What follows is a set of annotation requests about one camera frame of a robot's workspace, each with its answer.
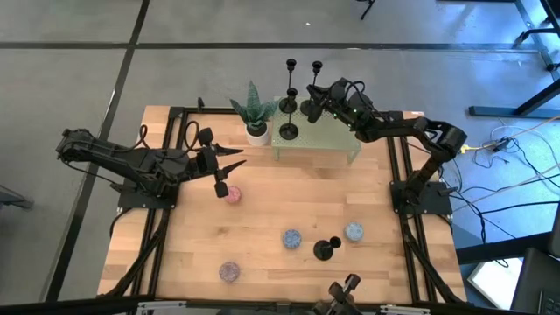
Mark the black floor bar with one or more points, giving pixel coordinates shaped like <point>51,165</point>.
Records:
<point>503,248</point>

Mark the small green perforated table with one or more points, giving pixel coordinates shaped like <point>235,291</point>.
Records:
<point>324,133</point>

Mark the black laptop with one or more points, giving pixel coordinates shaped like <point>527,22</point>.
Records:
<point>538,284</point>

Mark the white board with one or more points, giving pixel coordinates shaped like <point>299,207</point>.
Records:
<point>496,280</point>

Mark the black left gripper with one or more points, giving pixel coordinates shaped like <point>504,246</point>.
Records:
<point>205,162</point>

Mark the green snake plant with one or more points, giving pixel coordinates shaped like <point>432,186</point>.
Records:
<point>254,109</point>

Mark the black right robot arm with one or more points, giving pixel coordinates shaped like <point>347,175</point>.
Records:
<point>420,129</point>

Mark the black stand leg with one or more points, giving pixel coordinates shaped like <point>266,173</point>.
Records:
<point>367,9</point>

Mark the black table-level camera mount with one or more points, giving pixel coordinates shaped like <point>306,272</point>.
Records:
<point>345,291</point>

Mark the grey floor object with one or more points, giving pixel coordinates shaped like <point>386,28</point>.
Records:
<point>13,197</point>

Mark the white plant pot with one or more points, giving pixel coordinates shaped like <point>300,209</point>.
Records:
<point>258,140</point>

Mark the pink patterned tin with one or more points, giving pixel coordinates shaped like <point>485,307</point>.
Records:
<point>234,195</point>

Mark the black power adapter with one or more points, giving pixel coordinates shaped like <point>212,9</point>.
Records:
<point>500,144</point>

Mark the dark blue patterned tin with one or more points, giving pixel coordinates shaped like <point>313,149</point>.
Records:
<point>291,239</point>

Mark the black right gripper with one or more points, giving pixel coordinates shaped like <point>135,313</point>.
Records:
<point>345,105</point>

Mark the black desk frame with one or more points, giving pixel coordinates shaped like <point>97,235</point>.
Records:
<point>503,111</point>

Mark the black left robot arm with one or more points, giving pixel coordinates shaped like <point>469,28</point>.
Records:
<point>131,162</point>

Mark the black aluminium table frame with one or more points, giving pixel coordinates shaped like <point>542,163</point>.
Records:
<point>214,111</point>

